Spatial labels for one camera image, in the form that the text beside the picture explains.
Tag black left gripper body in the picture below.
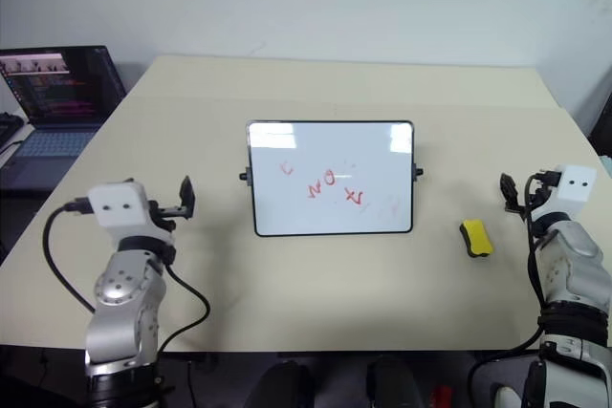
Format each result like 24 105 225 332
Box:
146 198 185 234

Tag black-framed small whiteboard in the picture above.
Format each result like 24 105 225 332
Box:
238 118 426 239

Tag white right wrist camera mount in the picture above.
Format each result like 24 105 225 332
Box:
548 164 599 216

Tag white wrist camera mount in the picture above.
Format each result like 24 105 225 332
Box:
87 181 149 243
548 164 599 216

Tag open blue laptop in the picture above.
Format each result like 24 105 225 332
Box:
0 44 128 192

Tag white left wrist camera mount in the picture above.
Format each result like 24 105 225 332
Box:
87 181 149 243

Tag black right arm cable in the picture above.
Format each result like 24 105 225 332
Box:
466 329 546 402

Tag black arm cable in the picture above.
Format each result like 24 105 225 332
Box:
153 260 212 354
466 329 546 402

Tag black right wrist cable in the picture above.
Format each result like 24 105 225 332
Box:
523 175 548 307

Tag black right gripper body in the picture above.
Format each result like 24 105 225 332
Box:
517 168 561 212

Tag yellow and black eraser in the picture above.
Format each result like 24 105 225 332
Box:
459 218 494 257

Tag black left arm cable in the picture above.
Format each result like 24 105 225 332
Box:
153 260 212 354

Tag black left wrist camera cable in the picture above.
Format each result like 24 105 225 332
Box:
42 197 97 314

